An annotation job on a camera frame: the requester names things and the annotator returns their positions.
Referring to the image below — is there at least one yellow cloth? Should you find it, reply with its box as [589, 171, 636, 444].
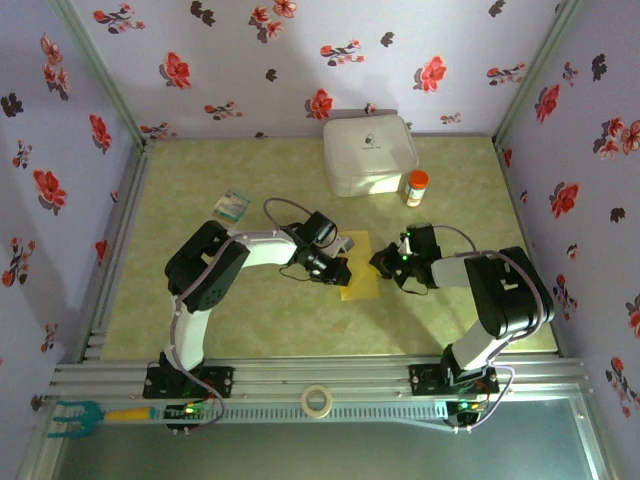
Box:
[337, 228, 380, 302]

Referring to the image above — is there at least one orange pill bottle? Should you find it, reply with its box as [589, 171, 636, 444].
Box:
[401, 169, 430, 209]

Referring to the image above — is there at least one teal printed card packet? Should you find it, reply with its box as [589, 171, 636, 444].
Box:
[211, 188, 253, 225]

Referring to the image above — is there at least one white zippered case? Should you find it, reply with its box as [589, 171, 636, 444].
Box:
[322, 113, 420, 199]

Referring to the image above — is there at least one beige tape roll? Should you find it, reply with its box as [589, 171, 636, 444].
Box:
[300, 383, 334, 420]

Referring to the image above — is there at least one wide aluminium frame rail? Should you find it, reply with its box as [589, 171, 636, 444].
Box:
[47, 355, 594, 401]

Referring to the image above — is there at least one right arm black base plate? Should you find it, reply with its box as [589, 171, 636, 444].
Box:
[408, 362, 501, 399]

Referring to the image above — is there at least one aluminium side rail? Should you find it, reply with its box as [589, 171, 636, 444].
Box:
[74, 139, 156, 364]
[492, 139, 571, 357]

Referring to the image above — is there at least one grey slotted cable duct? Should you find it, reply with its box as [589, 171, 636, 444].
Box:
[149, 402, 451, 426]

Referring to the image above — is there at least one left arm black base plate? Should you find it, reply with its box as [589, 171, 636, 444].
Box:
[142, 362, 236, 400]

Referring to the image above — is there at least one aluminium corner post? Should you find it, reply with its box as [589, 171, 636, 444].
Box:
[49, 0, 156, 151]
[492, 0, 586, 146]

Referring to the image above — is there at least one teal rake yellow handle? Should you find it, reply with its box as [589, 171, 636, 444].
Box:
[47, 398, 154, 440]

